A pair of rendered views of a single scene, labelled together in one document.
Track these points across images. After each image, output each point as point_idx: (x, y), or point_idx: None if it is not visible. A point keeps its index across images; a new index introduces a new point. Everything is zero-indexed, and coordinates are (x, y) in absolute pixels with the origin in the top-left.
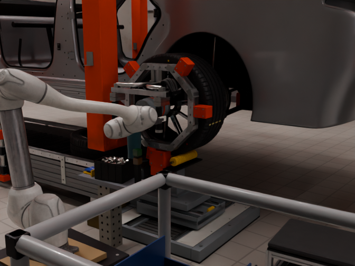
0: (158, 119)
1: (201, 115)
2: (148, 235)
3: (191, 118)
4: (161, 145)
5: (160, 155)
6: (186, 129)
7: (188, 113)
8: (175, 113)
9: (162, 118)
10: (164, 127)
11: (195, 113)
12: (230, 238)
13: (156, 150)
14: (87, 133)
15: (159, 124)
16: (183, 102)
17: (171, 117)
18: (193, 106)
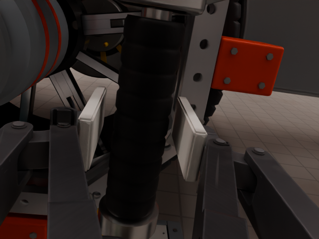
0: (290, 184)
1: (254, 81)
2: None
3: (201, 93)
4: (31, 199)
5: (28, 237)
6: (171, 136)
7: (192, 69)
8: (75, 63)
9: (212, 133)
10: (21, 117)
11: (224, 73)
12: None
13: (4, 221)
14: None
15: (154, 176)
16: (111, 23)
17: (55, 81)
18: (220, 42)
